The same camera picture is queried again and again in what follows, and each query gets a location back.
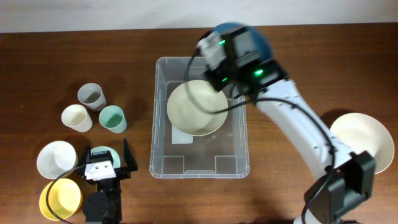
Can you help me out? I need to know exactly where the cream plastic cup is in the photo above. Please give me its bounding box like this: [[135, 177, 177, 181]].
[[61, 104, 93, 133]]

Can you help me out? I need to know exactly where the dark blue large bowl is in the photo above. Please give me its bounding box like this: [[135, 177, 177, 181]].
[[212, 22, 273, 61]]

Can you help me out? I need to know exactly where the mint green plastic cup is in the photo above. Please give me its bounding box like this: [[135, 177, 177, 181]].
[[99, 105, 127, 134]]

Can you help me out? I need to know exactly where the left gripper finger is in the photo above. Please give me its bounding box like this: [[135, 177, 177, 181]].
[[76, 147, 91, 170], [124, 138, 138, 172]]

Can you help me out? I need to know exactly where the grey plastic cup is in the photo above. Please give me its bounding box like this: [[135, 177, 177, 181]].
[[77, 83, 106, 111]]

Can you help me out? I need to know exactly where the clear plastic storage bin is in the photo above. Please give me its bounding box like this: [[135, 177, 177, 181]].
[[149, 57, 250, 179]]

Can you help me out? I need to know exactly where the cream large bowl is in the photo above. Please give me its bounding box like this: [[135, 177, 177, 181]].
[[167, 80, 228, 136], [330, 113, 395, 174]]

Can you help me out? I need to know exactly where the mint green small bowl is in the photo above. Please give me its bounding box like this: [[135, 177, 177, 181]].
[[90, 146, 121, 169]]

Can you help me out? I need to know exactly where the white small bowl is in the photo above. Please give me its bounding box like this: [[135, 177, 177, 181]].
[[37, 141, 78, 179]]

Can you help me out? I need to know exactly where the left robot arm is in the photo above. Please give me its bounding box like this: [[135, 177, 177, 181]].
[[76, 139, 138, 224]]

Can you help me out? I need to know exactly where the yellow small bowl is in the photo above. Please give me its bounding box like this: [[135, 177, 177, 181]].
[[39, 179, 83, 221]]

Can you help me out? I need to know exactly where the right black cable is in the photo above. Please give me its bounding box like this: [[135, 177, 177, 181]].
[[183, 49, 336, 224]]

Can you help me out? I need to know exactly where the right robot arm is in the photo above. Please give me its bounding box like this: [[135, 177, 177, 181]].
[[197, 23, 376, 223]]

